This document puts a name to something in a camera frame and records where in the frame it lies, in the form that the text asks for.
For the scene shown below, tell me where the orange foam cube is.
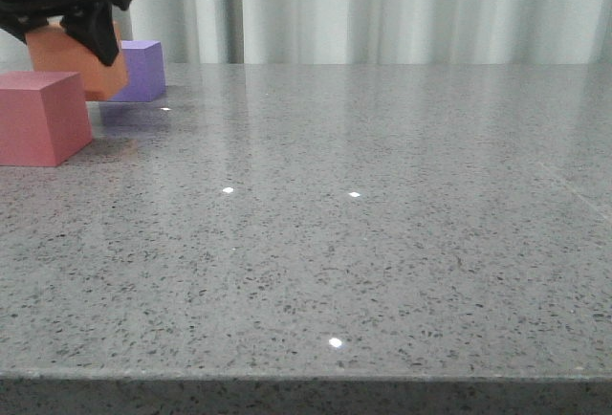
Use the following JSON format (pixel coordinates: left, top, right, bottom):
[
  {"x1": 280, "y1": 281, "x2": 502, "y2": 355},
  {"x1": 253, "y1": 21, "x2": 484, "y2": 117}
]
[{"x1": 26, "y1": 23, "x2": 129, "y2": 101}]

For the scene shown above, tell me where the red foam cube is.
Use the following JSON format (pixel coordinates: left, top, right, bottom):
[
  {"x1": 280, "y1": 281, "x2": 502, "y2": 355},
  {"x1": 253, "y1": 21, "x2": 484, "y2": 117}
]
[{"x1": 1, "y1": 71, "x2": 93, "y2": 166}]

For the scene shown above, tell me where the purple foam cube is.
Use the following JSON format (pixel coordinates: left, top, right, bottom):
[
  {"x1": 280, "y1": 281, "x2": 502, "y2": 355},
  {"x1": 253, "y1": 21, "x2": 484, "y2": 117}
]
[{"x1": 110, "y1": 40, "x2": 165, "y2": 102}]

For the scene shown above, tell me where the white pleated curtain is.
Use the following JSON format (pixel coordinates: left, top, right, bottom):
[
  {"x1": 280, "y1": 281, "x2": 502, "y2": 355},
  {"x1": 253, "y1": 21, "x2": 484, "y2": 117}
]
[{"x1": 0, "y1": 0, "x2": 612, "y2": 66}]

